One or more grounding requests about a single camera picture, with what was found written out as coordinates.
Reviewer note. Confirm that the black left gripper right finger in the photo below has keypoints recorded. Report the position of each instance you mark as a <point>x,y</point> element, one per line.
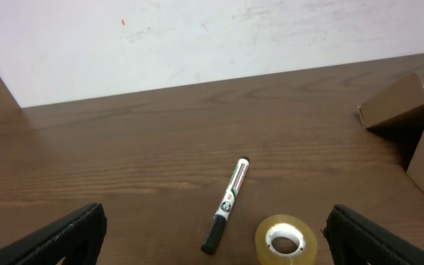
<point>354,239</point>

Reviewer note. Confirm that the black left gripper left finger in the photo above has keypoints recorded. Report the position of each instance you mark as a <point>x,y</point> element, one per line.
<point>73,239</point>

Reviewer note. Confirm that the clear yellowish tape roll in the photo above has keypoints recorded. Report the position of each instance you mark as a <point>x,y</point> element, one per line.
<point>288,227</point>

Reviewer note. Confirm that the black and white marker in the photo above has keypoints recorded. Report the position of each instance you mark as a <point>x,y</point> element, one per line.
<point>221,216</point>

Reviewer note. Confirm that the open brown cardboard box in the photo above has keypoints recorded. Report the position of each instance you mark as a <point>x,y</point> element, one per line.
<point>397,114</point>

